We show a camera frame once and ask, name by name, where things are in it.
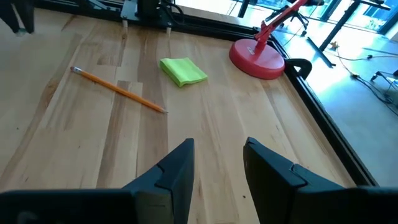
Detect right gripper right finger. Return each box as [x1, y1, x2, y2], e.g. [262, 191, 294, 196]
[243, 136, 398, 224]

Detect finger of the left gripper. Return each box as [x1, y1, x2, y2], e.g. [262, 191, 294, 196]
[15, 0, 35, 34]
[0, 0, 16, 32]

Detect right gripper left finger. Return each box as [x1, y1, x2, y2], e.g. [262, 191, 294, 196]
[0, 138, 195, 224]

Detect orange pencil pink eraser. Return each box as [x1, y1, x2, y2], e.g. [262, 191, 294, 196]
[70, 65, 169, 114]

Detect green sticky note pad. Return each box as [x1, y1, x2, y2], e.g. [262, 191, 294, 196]
[159, 57, 208, 88]

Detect black office chair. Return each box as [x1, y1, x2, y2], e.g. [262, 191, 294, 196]
[266, 0, 312, 37]

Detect red desk lamp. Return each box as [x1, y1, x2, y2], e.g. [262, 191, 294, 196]
[229, 0, 312, 80]

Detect black table legs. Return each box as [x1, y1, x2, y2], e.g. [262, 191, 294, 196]
[306, 0, 392, 68]

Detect black aluminium table frame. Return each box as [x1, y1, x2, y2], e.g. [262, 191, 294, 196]
[34, 0, 379, 187]

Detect black floor cable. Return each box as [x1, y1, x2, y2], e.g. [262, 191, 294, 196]
[335, 46, 398, 116]

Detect black frame bracket hook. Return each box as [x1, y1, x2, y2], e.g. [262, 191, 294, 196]
[284, 58, 313, 80]

